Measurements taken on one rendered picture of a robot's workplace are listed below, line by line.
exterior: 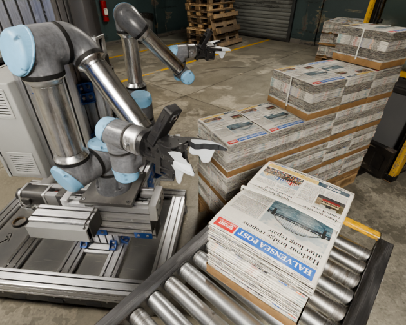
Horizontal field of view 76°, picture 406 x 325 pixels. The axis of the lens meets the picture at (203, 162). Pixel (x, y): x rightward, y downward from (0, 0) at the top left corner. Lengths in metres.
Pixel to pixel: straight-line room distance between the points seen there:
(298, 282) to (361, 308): 0.32
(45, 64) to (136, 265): 1.18
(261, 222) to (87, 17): 0.95
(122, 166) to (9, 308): 1.45
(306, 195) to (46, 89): 0.82
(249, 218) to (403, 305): 1.50
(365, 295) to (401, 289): 1.18
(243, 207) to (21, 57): 0.69
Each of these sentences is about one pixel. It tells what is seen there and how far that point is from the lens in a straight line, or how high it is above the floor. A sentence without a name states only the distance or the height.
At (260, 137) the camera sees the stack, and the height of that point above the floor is 0.82.
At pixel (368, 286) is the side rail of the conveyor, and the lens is 1.01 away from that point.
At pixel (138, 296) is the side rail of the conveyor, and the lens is 0.88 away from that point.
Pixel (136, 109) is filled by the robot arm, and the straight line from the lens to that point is 0.86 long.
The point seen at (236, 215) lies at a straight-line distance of 0.73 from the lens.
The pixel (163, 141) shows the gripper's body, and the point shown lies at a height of 1.25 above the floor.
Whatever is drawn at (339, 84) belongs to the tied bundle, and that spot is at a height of 1.03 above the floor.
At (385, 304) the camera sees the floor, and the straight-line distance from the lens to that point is 2.05.
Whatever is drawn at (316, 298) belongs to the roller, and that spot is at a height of 0.80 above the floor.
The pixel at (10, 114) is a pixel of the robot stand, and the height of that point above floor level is 1.10.
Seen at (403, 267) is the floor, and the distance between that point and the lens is 2.29.
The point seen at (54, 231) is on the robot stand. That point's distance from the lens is 1.27.
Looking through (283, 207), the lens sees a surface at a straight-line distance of 0.79.
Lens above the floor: 1.56
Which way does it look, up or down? 35 degrees down
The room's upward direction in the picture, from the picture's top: straight up
